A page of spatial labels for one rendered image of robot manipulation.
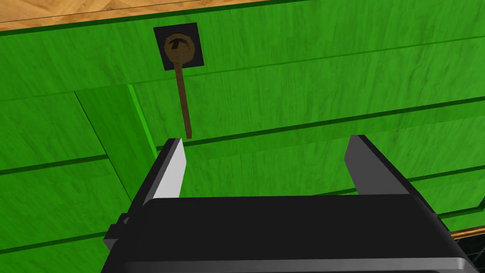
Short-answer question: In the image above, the brown lever door handle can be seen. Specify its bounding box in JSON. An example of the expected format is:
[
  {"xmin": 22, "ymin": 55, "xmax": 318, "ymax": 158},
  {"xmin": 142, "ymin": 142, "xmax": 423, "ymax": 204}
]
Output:
[{"xmin": 153, "ymin": 22, "xmax": 205, "ymax": 140}]

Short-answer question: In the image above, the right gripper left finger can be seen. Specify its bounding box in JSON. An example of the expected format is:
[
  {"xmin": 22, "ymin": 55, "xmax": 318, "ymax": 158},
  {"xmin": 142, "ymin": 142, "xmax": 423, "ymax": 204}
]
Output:
[{"xmin": 130, "ymin": 138, "xmax": 188, "ymax": 213}]

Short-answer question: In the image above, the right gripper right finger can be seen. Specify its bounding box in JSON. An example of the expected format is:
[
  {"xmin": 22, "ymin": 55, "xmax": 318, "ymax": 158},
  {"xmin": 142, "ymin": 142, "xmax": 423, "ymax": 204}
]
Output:
[{"xmin": 344, "ymin": 134, "xmax": 434, "ymax": 213}]

